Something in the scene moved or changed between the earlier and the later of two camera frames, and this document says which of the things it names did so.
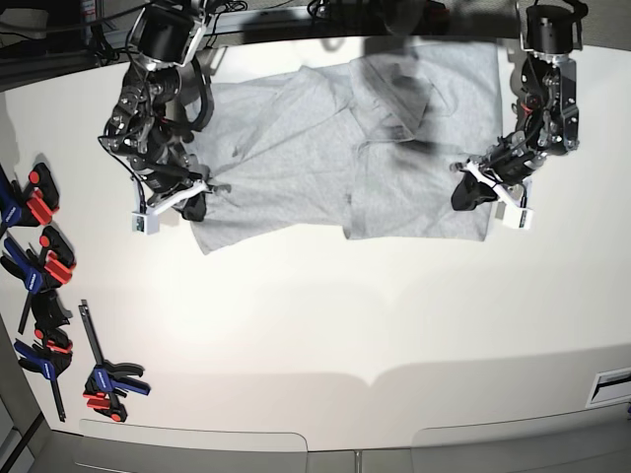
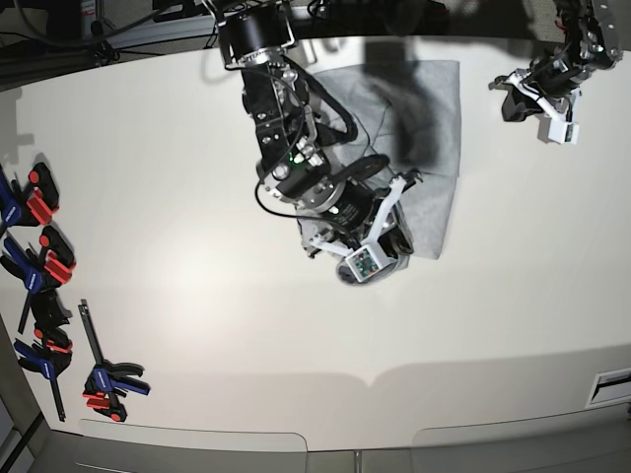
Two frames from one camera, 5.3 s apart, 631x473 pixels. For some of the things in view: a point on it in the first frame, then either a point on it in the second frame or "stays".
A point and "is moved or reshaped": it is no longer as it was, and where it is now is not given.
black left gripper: x=165 y=179 -> x=351 y=212
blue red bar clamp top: x=35 y=204 stays
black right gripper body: x=507 y=159 -> x=553 y=77
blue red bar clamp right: x=105 y=386 stays
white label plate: x=610 y=387 stays
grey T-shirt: x=363 y=145 is moved or reshaped
